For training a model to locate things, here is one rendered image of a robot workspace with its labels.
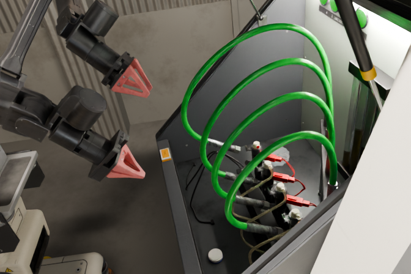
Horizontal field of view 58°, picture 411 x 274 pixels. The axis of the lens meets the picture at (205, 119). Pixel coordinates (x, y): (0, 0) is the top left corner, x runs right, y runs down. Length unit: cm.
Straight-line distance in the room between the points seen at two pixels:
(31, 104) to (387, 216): 61
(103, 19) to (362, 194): 60
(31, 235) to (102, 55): 75
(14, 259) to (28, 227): 12
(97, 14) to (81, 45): 7
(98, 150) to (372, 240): 50
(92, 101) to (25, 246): 75
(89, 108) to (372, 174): 48
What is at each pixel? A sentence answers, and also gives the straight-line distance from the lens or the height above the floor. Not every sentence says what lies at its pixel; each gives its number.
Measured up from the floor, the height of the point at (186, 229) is 95.
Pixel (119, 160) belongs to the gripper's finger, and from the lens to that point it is 76.
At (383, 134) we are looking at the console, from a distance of 56.
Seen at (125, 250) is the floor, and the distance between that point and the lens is 223.
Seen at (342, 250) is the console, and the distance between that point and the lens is 68.
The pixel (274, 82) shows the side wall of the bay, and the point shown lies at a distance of 128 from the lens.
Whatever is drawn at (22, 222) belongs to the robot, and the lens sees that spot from 143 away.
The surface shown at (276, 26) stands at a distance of 83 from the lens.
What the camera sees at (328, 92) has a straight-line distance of 86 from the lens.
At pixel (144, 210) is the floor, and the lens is 238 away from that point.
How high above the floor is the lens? 173
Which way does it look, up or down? 36 degrees down
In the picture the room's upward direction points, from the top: 9 degrees counter-clockwise
